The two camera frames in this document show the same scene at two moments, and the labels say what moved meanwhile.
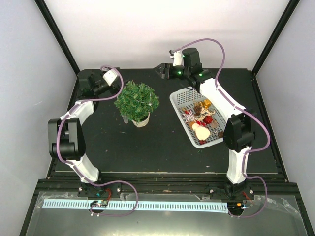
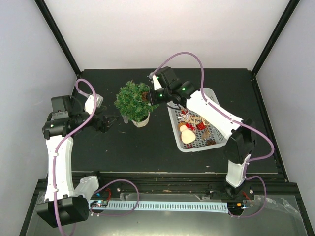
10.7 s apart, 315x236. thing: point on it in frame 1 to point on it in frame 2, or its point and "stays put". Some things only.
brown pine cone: x=220 y=134 to x=210 y=142
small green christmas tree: x=135 y=101 stays put
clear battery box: x=125 y=118 stays put
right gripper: x=164 y=66 to x=153 y=99
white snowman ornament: x=202 y=132 to x=188 y=135
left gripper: x=114 y=89 to x=103 y=126
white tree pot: x=142 y=123 stays put
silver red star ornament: x=189 y=116 to x=184 y=116
